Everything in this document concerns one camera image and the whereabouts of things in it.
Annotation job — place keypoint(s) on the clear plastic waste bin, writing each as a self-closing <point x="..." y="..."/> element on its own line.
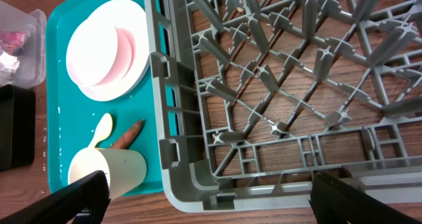
<point x="32" y="69"/>

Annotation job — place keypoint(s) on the pink bowl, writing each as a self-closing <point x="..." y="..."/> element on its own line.
<point x="98" y="53"/>

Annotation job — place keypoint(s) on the white tissue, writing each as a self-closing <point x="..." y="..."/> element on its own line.
<point x="9" y="63"/>

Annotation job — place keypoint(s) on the red snack wrapper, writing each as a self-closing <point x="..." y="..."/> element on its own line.
<point x="12" y="43"/>

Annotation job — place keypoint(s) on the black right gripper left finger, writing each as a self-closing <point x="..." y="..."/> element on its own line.
<point x="84" y="201"/>

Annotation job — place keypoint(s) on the brown carrot-like food scrap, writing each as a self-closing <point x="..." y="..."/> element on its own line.
<point x="125" y="141"/>

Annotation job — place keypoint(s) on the yellow plastic spoon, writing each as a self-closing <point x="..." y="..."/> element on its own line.
<point x="102" y="131"/>

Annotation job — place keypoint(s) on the teal serving tray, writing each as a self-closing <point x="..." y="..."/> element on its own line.
<point x="72" y="117"/>

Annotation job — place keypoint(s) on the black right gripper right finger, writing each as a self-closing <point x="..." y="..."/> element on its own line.
<point x="334" y="201"/>

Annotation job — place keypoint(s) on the pink round plate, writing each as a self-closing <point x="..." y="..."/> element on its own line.
<point x="131" y="16"/>

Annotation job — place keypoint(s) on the cream white cup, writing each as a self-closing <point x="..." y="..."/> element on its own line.
<point x="124" y="169"/>

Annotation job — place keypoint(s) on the black plastic tray bin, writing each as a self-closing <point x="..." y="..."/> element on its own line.
<point x="18" y="112"/>

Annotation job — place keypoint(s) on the grey dishwasher rack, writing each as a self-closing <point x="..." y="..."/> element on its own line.
<point x="253" y="98"/>

